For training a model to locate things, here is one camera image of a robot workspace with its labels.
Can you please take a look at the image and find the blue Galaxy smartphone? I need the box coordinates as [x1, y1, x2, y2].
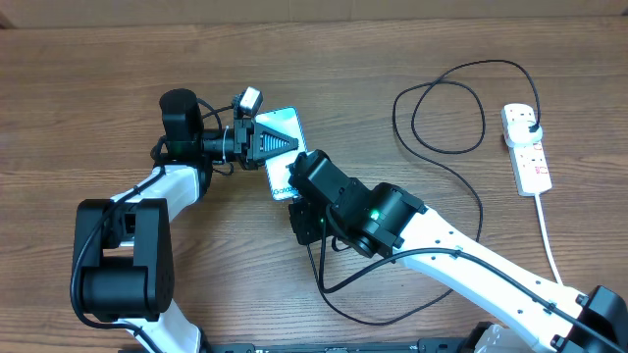
[255, 107, 307, 201]

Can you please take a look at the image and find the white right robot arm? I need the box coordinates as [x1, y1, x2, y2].
[287, 150, 627, 352]

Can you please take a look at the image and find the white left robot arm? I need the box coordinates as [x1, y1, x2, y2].
[70, 87, 298, 352]

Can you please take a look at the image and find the white charger adapter plug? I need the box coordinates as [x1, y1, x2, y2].
[503, 121, 544, 148]

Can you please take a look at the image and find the white power strip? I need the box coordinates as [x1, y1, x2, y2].
[500, 103, 552, 197]

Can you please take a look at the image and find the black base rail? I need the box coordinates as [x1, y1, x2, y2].
[117, 321, 541, 353]

